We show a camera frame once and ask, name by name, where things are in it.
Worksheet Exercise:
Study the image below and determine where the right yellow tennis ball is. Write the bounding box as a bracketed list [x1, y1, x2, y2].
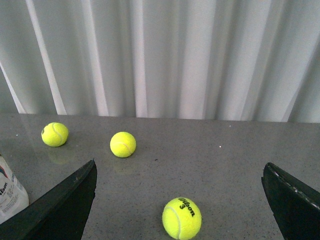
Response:
[109, 131, 137, 158]

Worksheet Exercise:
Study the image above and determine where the white pleated curtain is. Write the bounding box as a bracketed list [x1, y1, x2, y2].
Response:
[0, 0, 320, 123]

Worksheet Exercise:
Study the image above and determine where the Wilson tennis ball can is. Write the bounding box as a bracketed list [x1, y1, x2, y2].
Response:
[0, 155, 30, 224]

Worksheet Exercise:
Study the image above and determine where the middle yellow Wilson tennis ball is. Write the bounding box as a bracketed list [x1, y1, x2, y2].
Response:
[41, 122, 69, 147]

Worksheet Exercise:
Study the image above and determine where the near right Wilson tennis ball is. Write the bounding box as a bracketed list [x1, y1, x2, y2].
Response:
[162, 197, 202, 240]

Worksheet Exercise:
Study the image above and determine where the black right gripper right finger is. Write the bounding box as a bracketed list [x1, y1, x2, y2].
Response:
[261, 162, 320, 240]

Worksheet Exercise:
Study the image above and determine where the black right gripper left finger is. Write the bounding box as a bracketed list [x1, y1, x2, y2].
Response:
[0, 160, 97, 240]

